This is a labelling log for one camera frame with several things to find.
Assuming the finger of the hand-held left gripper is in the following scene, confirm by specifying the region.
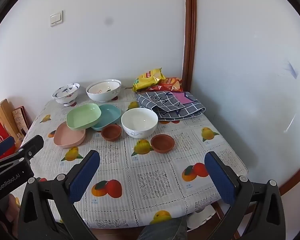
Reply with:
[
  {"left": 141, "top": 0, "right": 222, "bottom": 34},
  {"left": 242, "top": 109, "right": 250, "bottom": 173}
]
[
  {"left": 0, "top": 136, "right": 16, "bottom": 162},
  {"left": 0, "top": 134, "right": 45, "bottom": 167}
]

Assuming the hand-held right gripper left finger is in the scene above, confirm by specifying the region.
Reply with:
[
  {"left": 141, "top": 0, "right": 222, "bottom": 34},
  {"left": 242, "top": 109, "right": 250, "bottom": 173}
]
[{"left": 17, "top": 150, "right": 100, "bottom": 240}]

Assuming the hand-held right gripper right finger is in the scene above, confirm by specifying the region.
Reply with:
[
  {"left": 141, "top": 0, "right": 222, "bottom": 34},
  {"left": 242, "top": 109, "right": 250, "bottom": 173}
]
[{"left": 204, "top": 151, "right": 287, "bottom": 240}]

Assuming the small brown clay bowl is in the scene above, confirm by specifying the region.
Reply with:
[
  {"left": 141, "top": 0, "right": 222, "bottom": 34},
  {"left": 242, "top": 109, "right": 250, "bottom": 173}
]
[
  {"left": 101, "top": 124, "right": 122, "bottom": 141},
  {"left": 150, "top": 134, "right": 175, "bottom": 154}
]

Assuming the teal square plate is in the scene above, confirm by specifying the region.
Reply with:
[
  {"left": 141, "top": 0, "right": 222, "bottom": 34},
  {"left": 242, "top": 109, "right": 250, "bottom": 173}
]
[{"left": 91, "top": 104, "right": 122, "bottom": 132}]

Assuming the white bowl with blue pattern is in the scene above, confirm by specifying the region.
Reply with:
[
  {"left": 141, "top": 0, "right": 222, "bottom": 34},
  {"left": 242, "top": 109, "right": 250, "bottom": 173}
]
[{"left": 121, "top": 108, "right": 159, "bottom": 139}]

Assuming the person's left hand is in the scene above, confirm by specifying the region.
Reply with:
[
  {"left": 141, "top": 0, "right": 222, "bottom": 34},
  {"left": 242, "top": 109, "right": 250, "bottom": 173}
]
[{"left": 5, "top": 194, "right": 22, "bottom": 238}]

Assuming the brown patterned box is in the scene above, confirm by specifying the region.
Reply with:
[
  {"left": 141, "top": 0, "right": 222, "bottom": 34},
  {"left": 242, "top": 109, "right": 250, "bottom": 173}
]
[{"left": 12, "top": 107, "right": 30, "bottom": 135}]

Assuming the pink square plate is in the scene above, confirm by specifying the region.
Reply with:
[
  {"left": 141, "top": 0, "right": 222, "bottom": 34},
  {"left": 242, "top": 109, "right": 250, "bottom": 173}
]
[{"left": 53, "top": 122, "right": 86, "bottom": 148}]

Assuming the white plastic object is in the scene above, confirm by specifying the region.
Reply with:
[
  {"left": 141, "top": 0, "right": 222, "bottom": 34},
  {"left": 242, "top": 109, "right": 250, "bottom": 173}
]
[{"left": 187, "top": 205, "right": 217, "bottom": 229}]

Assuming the green square plate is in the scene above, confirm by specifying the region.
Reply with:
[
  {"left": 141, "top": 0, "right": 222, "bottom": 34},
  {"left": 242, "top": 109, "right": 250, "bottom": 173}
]
[{"left": 66, "top": 103, "right": 102, "bottom": 130}]

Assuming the blue and white footed bowl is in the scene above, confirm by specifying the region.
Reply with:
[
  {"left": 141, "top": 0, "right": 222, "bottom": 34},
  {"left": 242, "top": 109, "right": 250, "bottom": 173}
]
[{"left": 52, "top": 83, "right": 80, "bottom": 107}]

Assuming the fruit print tablecloth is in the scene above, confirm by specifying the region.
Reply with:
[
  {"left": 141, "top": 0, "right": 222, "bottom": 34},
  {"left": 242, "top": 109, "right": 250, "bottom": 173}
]
[{"left": 10, "top": 87, "right": 249, "bottom": 229}]

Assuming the wooden baseboard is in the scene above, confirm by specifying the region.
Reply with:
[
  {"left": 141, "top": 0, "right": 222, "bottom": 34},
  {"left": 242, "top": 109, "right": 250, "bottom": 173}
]
[{"left": 277, "top": 152, "right": 300, "bottom": 198}]

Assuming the dark patterned clothing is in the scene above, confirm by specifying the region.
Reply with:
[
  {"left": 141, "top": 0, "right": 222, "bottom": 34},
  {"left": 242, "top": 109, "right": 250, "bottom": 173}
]
[{"left": 137, "top": 215, "right": 188, "bottom": 240}]

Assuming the large white bowl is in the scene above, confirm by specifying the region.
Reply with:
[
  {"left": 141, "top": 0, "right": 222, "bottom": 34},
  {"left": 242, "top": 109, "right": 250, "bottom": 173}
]
[{"left": 86, "top": 79, "right": 122, "bottom": 103}]

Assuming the white bowl with orange print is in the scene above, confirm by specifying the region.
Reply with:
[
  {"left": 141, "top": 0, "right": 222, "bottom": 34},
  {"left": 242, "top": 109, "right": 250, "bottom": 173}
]
[{"left": 88, "top": 80, "right": 120, "bottom": 93}]

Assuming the grey checked cloth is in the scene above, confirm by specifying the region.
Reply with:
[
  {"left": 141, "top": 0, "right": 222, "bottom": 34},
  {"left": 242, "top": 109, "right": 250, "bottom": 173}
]
[{"left": 136, "top": 91, "right": 206, "bottom": 122}]

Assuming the red chip bag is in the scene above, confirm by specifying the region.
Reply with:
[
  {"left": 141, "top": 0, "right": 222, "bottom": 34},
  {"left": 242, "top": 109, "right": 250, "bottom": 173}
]
[{"left": 146, "top": 77, "right": 184, "bottom": 92}]

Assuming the yellow chip bag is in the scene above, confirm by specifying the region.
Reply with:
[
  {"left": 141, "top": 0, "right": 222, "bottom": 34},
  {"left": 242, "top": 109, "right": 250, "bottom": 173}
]
[{"left": 132, "top": 68, "right": 166, "bottom": 92}]

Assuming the red box with wooden frame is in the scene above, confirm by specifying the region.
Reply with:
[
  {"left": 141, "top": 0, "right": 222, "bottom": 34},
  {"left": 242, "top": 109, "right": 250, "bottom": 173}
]
[{"left": 0, "top": 99, "right": 19, "bottom": 150}]

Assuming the white light switch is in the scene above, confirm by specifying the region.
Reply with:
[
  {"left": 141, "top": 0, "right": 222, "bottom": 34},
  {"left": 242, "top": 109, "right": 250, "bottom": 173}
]
[{"left": 49, "top": 10, "right": 64, "bottom": 27}]

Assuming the brown wooden door frame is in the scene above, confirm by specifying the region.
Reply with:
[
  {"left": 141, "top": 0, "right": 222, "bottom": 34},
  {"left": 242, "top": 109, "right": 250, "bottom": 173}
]
[{"left": 182, "top": 0, "right": 197, "bottom": 93}]

